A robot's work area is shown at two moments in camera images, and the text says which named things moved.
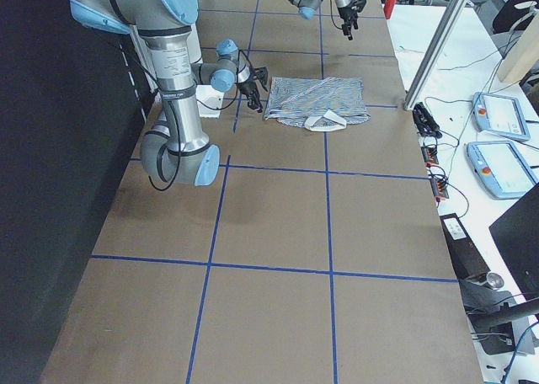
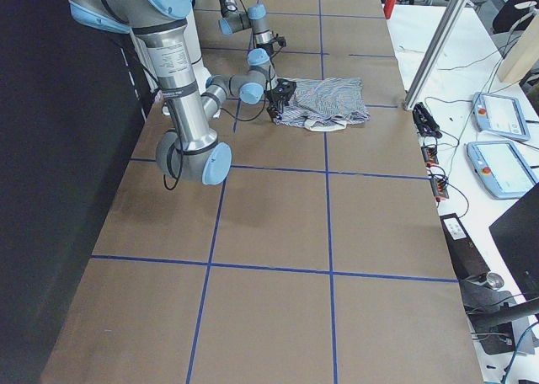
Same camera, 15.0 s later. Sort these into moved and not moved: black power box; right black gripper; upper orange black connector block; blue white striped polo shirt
Moved: right black gripper
Not moved: black power box; upper orange black connector block; blue white striped polo shirt
